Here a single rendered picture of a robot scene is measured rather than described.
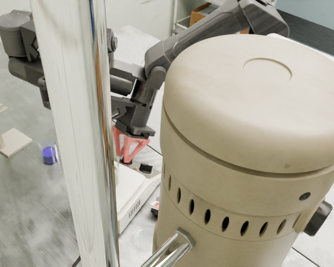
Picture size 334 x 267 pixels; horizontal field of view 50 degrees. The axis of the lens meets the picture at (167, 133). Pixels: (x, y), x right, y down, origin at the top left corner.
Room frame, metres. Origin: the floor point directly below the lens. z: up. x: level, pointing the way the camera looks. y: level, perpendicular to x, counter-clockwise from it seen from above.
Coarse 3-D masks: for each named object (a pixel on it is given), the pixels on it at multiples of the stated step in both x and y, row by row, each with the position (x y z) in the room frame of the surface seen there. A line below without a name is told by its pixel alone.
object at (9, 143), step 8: (0, 104) 0.70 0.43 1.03; (0, 112) 0.67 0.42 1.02; (0, 136) 0.66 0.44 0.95; (8, 136) 0.71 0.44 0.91; (16, 136) 0.71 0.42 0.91; (24, 136) 0.71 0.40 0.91; (0, 144) 0.66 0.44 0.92; (8, 144) 0.68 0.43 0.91; (16, 144) 0.68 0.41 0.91; (24, 144) 0.68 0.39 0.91; (8, 152) 0.65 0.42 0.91; (16, 152) 0.66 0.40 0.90
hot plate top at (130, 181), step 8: (120, 168) 0.55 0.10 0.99; (128, 168) 0.55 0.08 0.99; (120, 176) 0.53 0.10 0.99; (128, 176) 0.53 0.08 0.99; (136, 176) 0.53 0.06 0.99; (144, 176) 0.53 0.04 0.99; (120, 184) 0.51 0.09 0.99; (128, 184) 0.51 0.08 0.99; (136, 184) 0.51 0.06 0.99; (120, 192) 0.48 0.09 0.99; (128, 192) 0.49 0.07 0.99; (120, 200) 0.46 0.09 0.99; (128, 200) 0.47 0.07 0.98; (120, 208) 0.44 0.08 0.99
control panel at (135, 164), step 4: (124, 164) 0.59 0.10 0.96; (128, 164) 0.60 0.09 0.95; (132, 164) 0.61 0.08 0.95; (136, 164) 0.61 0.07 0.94; (132, 168) 0.58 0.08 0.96; (140, 172) 0.57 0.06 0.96; (152, 172) 0.59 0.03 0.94; (156, 172) 0.60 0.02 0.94; (160, 172) 0.60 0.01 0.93; (148, 176) 0.56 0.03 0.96; (152, 176) 0.56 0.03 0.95
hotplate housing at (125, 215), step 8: (160, 176) 0.58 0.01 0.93; (144, 184) 0.53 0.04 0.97; (152, 184) 0.55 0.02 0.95; (136, 192) 0.50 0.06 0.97; (144, 192) 0.52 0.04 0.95; (152, 192) 0.56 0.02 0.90; (136, 200) 0.49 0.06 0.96; (144, 200) 0.52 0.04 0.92; (128, 208) 0.46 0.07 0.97; (136, 208) 0.49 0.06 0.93; (120, 216) 0.44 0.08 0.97; (128, 216) 0.46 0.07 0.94; (120, 224) 0.43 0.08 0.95; (120, 232) 0.43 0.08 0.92
